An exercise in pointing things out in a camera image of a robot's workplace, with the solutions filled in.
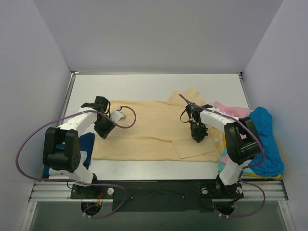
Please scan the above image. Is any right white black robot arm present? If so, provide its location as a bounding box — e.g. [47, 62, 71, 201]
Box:
[185, 103, 262, 197]

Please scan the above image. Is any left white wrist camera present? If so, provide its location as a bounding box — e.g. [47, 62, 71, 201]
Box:
[110, 107, 127, 124]

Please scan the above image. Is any beige t shirt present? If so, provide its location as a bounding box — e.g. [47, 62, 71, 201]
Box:
[92, 88, 224, 162]

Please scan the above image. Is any yellow t shirt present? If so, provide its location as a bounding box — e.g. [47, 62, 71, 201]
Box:
[248, 136, 284, 179]

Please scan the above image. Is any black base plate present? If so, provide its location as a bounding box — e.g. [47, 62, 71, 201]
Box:
[70, 180, 244, 212]

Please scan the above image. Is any pink t shirt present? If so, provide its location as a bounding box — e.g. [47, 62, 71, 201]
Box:
[213, 101, 252, 157]

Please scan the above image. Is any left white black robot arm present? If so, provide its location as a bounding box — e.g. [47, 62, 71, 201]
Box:
[43, 96, 115, 198]

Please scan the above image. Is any navy printed folded t shirt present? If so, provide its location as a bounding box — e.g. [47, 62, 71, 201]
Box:
[43, 132, 95, 179]

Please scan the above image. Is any bright blue t shirt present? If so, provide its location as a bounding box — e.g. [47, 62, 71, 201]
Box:
[249, 107, 284, 177]

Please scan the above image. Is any aluminium front rail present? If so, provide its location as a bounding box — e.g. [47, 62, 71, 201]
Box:
[29, 180, 288, 202]

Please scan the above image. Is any teal t shirt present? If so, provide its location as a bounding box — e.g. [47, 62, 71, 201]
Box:
[218, 149, 254, 176]

